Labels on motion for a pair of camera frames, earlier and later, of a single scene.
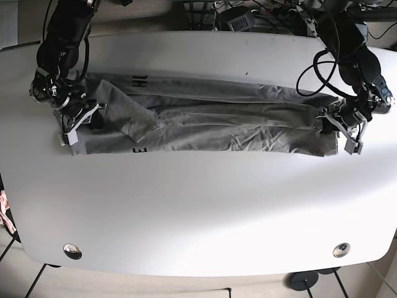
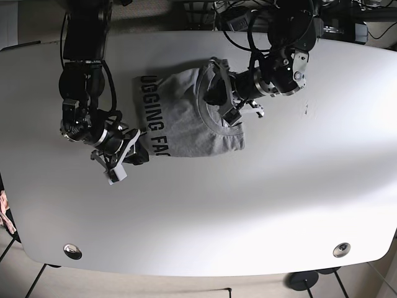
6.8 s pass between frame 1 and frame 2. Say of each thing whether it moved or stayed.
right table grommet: stayed
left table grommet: stayed
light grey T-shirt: moved
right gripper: moved
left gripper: moved
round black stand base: stayed
